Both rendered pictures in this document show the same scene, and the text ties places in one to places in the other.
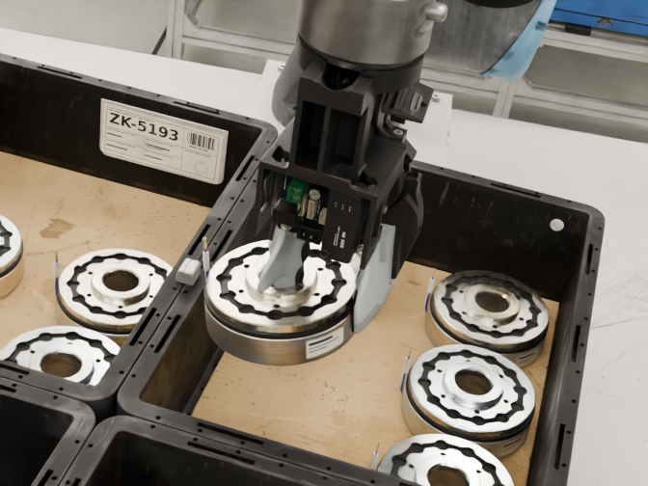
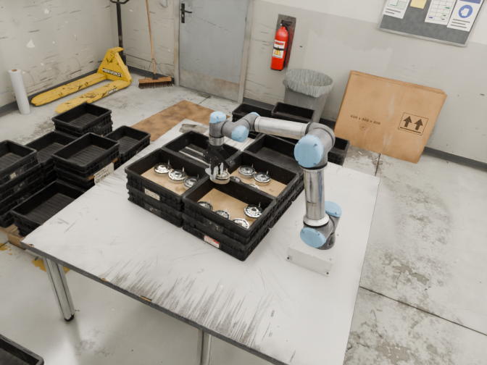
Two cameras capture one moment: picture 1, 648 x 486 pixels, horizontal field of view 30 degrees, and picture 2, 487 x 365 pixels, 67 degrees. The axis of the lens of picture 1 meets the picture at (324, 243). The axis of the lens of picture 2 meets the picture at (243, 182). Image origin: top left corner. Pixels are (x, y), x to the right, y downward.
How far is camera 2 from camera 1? 1.98 m
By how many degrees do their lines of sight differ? 81
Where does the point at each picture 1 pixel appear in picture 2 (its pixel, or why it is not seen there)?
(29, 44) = (366, 218)
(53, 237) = (269, 190)
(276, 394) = (229, 203)
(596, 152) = (340, 319)
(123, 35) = not seen: outside the picture
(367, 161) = (209, 153)
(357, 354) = (236, 213)
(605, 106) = not seen: outside the picture
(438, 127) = (317, 255)
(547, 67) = not seen: outside the picture
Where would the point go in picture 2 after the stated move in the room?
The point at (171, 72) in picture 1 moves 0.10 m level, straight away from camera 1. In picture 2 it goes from (360, 237) to (378, 242)
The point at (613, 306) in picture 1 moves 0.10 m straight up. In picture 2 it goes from (270, 290) to (273, 276)
